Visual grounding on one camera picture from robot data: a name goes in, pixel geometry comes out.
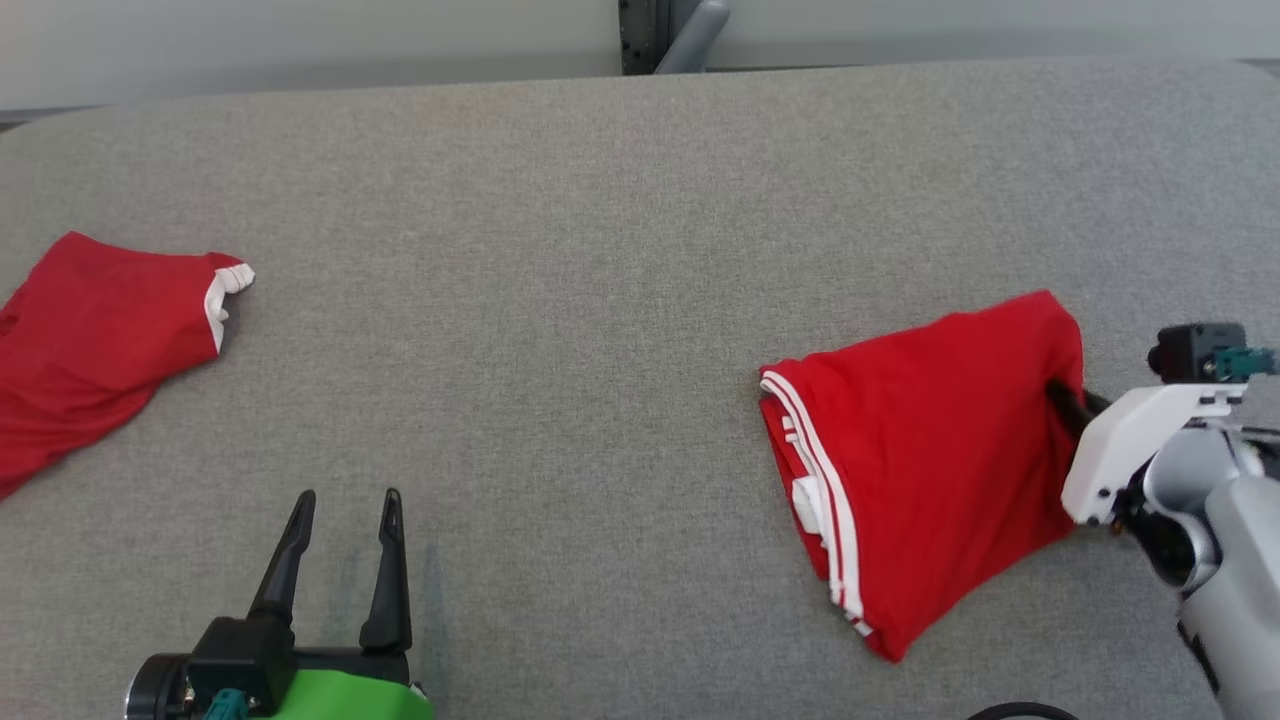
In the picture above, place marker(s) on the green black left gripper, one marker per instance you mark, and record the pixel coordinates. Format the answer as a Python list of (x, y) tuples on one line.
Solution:
[(350, 698)]

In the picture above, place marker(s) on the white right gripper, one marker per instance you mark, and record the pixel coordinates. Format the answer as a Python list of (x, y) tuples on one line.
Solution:
[(1125, 445)]

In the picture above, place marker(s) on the red jersey white striped trim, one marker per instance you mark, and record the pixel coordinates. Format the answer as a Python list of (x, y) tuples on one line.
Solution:
[(930, 460)]

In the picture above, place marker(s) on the red shorts white side stripe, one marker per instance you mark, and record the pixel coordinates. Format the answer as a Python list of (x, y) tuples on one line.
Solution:
[(90, 340)]

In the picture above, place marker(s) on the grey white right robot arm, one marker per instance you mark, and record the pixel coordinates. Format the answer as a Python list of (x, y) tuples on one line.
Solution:
[(1240, 540)]

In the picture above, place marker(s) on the grey fabric sofa cushion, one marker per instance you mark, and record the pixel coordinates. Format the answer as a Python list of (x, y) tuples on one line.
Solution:
[(550, 300)]

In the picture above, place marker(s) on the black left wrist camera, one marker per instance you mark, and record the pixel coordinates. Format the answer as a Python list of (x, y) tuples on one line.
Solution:
[(240, 655)]

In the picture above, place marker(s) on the teal left camera connector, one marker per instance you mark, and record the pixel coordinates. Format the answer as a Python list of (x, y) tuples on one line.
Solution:
[(226, 705)]

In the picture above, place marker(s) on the teal camera connector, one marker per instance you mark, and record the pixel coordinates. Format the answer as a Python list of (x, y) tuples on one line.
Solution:
[(226, 705), (1245, 362)]

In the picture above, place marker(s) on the teal right camera connector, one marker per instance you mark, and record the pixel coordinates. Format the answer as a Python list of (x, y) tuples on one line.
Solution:
[(1245, 362)]

